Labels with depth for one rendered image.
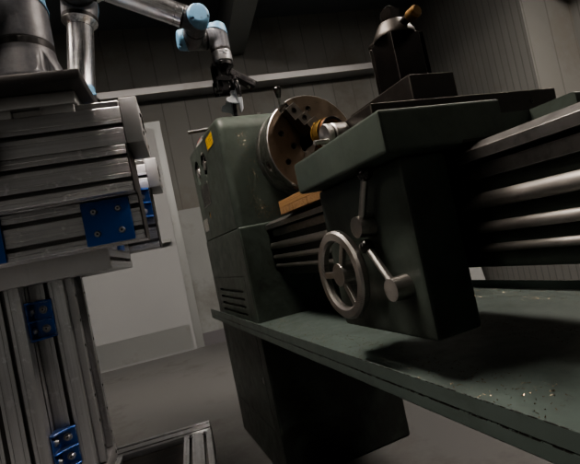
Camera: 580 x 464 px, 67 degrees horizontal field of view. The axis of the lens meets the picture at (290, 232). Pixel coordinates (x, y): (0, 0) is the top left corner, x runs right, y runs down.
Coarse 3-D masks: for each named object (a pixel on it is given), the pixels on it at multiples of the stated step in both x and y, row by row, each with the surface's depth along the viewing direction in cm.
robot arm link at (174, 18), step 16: (80, 0) 141; (96, 0) 141; (112, 0) 141; (128, 0) 141; (144, 0) 142; (160, 0) 143; (160, 16) 145; (176, 16) 146; (192, 16) 145; (208, 16) 147; (192, 32) 151
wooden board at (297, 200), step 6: (312, 192) 106; (318, 192) 104; (288, 198) 121; (294, 198) 117; (300, 198) 113; (306, 198) 110; (312, 198) 107; (318, 198) 104; (282, 204) 126; (288, 204) 122; (294, 204) 118; (300, 204) 114; (306, 204) 111; (312, 204) 115; (282, 210) 127; (288, 210) 122; (294, 210) 121
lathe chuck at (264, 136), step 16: (304, 96) 141; (320, 112) 142; (336, 112) 144; (272, 128) 136; (288, 128) 138; (272, 144) 135; (288, 144) 137; (272, 160) 135; (288, 160) 137; (272, 176) 141; (288, 176) 136
